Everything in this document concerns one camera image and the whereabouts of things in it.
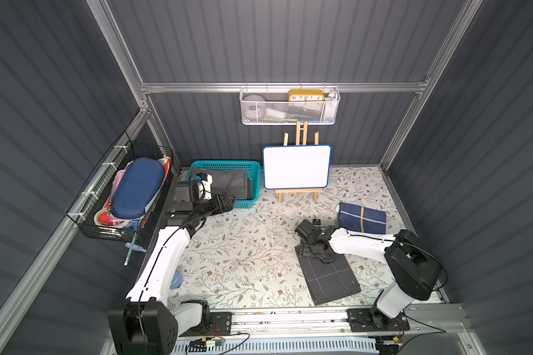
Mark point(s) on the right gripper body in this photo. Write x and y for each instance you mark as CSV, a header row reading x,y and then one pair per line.
x,y
304,231

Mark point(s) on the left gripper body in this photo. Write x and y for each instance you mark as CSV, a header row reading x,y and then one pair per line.
x,y
224,203

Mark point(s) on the dark checked pillowcase front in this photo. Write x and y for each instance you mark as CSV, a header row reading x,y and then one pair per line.
x,y
327,282

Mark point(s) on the plain grey pillowcase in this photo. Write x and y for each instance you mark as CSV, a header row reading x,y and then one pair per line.
x,y
235,183

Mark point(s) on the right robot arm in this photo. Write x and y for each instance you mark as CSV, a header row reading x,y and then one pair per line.
x,y
414,268

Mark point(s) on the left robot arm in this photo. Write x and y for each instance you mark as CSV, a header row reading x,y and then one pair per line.
x,y
160,275

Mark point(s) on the navy yellow striped pillowcase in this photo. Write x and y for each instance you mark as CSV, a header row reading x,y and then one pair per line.
x,y
361,219

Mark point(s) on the teal plastic laundry basket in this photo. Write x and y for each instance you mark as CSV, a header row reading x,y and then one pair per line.
x,y
251,168

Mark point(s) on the blue framed whiteboard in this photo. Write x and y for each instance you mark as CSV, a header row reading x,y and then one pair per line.
x,y
297,167

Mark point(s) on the white tape roll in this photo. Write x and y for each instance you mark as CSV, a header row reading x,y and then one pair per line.
x,y
253,107

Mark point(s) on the yellow alarm clock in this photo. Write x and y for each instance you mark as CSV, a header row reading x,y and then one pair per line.
x,y
303,95

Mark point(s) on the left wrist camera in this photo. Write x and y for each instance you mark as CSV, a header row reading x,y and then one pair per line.
x,y
204,188

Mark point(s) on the black wire side basket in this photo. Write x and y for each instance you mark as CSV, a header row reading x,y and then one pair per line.
x,y
92,210

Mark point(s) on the white wire wall basket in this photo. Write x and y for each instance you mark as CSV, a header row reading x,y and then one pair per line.
x,y
281,112

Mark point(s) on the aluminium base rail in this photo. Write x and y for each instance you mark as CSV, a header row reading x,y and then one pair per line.
x,y
317,321

